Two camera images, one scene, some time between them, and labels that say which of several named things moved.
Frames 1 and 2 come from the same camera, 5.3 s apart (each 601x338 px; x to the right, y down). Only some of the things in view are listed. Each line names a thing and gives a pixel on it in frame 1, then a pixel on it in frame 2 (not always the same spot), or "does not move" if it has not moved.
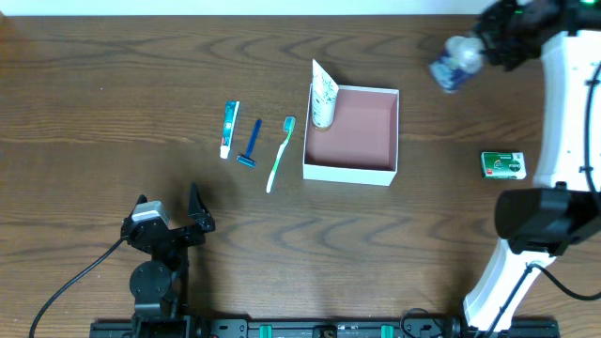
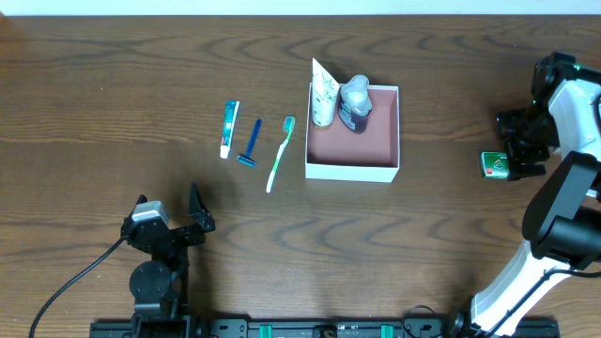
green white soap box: (503, 164) does not move
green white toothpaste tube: (230, 112) does not move
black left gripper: (174, 232) does not move
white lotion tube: (324, 94) does not move
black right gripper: (499, 42) -> (518, 151)
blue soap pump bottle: (462, 59) -> (355, 102)
